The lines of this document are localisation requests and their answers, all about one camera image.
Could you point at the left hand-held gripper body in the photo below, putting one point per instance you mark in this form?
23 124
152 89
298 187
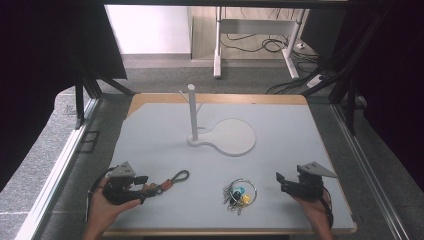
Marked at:
119 188

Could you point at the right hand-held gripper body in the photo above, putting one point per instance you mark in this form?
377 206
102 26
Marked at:
311 186

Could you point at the person's right hand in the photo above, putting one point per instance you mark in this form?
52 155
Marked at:
318 211

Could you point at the person's left hand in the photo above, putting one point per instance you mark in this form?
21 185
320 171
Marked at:
101 210

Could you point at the white stand with round base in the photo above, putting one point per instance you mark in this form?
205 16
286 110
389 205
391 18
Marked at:
230 136

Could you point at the white power strip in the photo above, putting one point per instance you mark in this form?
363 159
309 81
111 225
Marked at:
314 81

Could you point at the small white adapter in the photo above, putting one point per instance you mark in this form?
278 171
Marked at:
300 46

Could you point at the black curtain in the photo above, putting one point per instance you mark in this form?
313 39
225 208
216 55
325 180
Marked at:
40 66
390 66

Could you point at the aluminium rail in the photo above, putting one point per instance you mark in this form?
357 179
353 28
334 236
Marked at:
366 173
56 173

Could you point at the black metal frame strut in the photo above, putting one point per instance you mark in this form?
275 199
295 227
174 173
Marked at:
348 93
88 88

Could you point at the white desk frame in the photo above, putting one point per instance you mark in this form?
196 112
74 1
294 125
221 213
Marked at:
256 26

